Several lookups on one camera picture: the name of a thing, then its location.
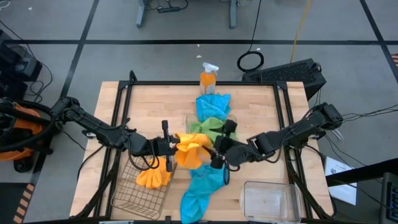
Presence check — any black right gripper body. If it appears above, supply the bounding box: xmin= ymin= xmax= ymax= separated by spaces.
xmin=211 ymin=119 xmax=249 ymax=169

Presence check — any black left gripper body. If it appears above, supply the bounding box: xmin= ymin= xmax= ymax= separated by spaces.
xmin=150 ymin=120 xmax=175 ymax=172

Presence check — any green microfiber towel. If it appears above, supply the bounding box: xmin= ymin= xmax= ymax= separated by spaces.
xmin=190 ymin=117 xmax=237 ymax=144

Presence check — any orange microfiber towel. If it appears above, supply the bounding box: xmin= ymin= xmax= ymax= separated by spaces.
xmin=136 ymin=157 xmax=172 ymax=189
xmin=175 ymin=133 xmax=215 ymax=170

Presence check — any blue microfiber towel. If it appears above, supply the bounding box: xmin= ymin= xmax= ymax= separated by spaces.
xmin=180 ymin=164 xmax=229 ymax=224
xmin=195 ymin=93 xmax=233 ymax=123

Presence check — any bronze wire basket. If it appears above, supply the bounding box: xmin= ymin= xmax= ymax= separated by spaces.
xmin=111 ymin=154 xmax=178 ymax=220

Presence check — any clear rounded plastic bin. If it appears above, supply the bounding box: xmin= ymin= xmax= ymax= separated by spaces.
xmin=185 ymin=113 xmax=239 ymax=147

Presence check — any orange spray bottle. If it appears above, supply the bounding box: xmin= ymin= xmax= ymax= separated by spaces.
xmin=199 ymin=62 xmax=220 ymax=95

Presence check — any clear rectangular plastic bin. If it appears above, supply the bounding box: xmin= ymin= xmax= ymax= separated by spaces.
xmin=239 ymin=180 xmax=302 ymax=223

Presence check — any black computer tower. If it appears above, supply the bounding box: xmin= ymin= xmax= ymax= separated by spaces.
xmin=241 ymin=58 xmax=327 ymax=101

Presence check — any grey desk leg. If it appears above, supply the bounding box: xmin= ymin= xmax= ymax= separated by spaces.
xmin=136 ymin=0 xmax=149 ymax=29
xmin=229 ymin=0 xmax=239 ymax=29

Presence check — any white paper sheet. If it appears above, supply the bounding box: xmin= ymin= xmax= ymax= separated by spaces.
xmin=324 ymin=156 xmax=358 ymax=206

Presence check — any black power strip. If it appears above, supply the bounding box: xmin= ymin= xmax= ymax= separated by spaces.
xmin=157 ymin=6 xmax=182 ymax=14

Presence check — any orange and black vacuum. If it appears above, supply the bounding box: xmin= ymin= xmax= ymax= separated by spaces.
xmin=0 ymin=96 xmax=63 ymax=174

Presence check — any black side table edge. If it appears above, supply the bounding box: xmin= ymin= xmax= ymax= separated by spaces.
xmin=325 ymin=157 xmax=398 ymax=187

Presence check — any black striped floor mat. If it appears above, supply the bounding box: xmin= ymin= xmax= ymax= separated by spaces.
xmin=0 ymin=182 xmax=35 ymax=224

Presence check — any black equipment stack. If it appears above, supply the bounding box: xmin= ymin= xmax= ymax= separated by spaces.
xmin=0 ymin=29 xmax=43 ymax=100

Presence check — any grey control box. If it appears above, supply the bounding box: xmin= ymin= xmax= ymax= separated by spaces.
xmin=379 ymin=172 xmax=398 ymax=224

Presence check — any black aluminium table frame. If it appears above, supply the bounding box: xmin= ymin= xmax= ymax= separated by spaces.
xmin=74 ymin=70 xmax=337 ymax=223

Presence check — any black hanging coiled cable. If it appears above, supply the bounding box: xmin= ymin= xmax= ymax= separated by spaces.
xmin=236 ymin=0 xmax=265 ymax=73

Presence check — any yellow hanging cable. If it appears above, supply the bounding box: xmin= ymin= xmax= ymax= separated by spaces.
xmin=290 ymin=0 xmax=312 ymax=63

